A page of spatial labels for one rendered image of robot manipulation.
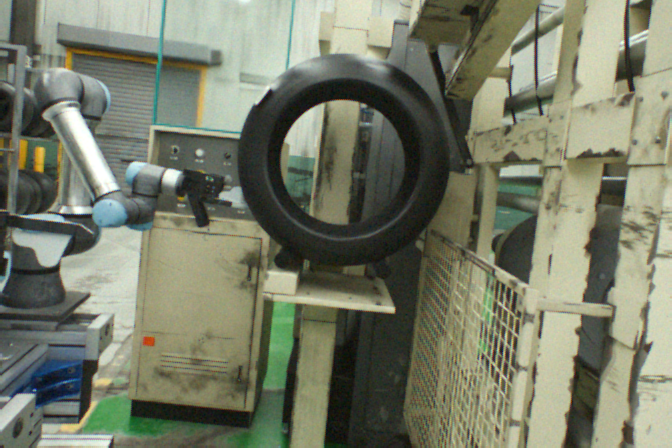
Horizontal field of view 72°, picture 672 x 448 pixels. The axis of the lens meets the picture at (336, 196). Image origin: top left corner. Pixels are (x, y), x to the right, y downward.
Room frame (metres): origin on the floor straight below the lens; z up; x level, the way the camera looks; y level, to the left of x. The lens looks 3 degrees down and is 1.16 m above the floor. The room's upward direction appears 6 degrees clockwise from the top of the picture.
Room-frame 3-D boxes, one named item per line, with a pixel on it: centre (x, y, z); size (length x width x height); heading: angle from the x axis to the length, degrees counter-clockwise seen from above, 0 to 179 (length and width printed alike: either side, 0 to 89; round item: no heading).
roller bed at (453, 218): (1.66, -0.39, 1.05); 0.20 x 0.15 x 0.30; 0
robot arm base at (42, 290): (1.26, 0.80, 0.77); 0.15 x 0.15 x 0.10
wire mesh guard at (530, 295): (1.21, -0.34, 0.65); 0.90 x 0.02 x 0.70; 0
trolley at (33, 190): (4.45, 3.16, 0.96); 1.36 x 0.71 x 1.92; 10
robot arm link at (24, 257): (1.26, 0.80, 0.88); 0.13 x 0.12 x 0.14; 173
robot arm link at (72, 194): (1.39, 0.79, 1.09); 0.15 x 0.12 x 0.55; 173
